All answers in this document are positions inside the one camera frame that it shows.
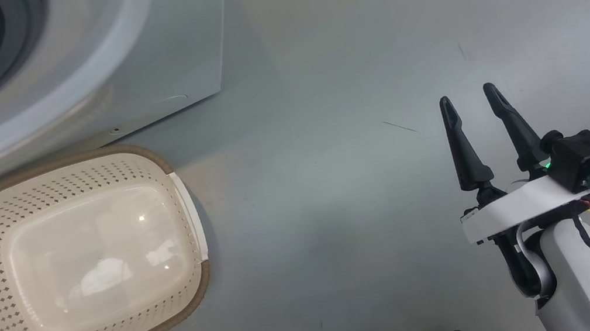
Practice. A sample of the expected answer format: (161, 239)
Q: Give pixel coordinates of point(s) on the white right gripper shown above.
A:
(515, 210)

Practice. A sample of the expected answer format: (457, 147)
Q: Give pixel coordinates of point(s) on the cream perforated laundry basket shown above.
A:
(91, 263)

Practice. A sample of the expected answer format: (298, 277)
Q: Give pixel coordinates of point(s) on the white washing machine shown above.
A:
(163, 44)

